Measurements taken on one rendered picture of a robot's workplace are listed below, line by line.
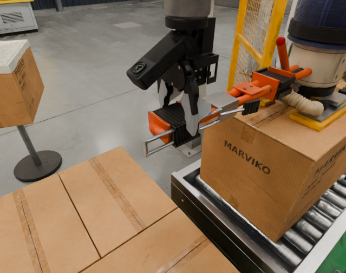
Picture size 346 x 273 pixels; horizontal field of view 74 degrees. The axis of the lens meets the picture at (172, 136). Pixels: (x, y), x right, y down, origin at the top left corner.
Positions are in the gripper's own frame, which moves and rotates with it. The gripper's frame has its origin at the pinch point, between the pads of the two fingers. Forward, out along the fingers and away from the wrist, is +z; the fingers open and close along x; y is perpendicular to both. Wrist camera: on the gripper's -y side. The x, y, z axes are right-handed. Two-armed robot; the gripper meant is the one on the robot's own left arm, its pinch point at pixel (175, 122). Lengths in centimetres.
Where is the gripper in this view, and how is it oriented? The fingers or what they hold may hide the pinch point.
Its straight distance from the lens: 49.0
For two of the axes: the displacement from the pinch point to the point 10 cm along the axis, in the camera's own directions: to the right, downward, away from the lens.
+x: -6.0, -4.8, 6.4
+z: 0.0, 8.0, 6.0
